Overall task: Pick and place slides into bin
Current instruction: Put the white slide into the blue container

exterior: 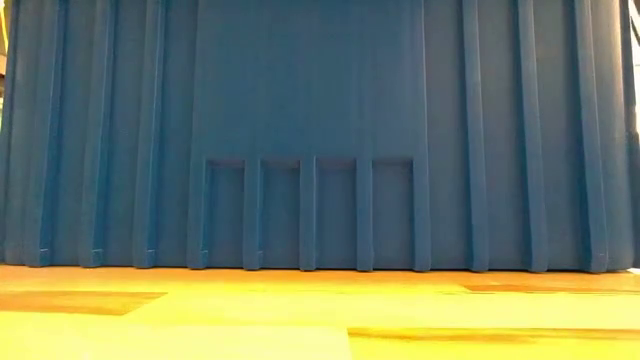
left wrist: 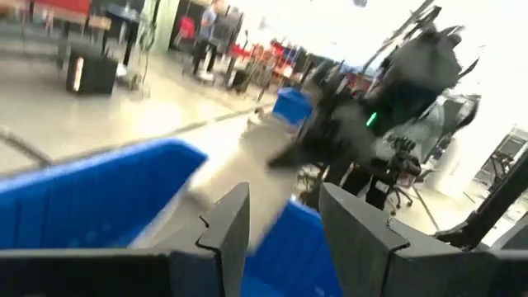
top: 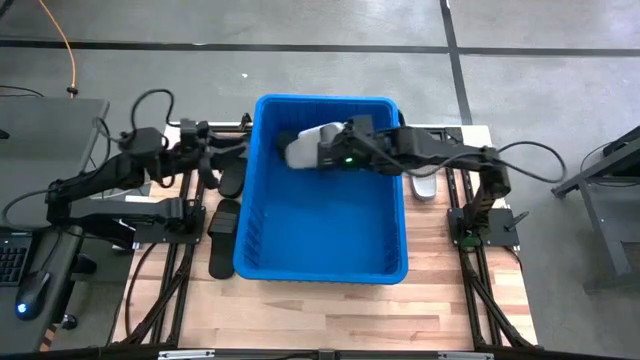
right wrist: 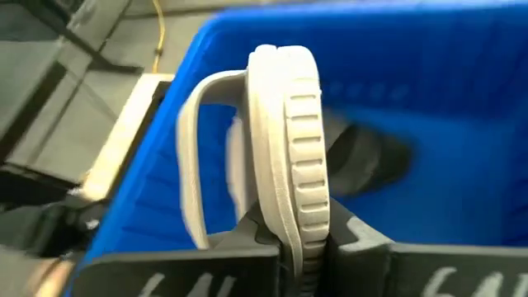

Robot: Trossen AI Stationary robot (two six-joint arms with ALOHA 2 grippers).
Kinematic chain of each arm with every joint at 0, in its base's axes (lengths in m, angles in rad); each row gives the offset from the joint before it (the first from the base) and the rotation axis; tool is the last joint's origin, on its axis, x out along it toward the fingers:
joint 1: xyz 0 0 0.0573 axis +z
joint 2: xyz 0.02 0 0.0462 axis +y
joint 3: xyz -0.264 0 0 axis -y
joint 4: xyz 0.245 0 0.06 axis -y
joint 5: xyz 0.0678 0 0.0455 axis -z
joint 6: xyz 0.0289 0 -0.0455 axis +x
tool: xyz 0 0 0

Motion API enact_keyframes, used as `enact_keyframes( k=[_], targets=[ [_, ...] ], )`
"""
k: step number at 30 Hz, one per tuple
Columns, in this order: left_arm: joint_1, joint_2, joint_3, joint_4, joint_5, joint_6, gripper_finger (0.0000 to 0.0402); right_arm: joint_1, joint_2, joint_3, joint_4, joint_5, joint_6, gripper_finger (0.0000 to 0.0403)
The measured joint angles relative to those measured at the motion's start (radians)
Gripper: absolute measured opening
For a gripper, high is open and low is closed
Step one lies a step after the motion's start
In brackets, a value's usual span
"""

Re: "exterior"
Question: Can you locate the blue plastic bin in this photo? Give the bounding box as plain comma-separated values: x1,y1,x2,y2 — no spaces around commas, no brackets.
0,0,640,274

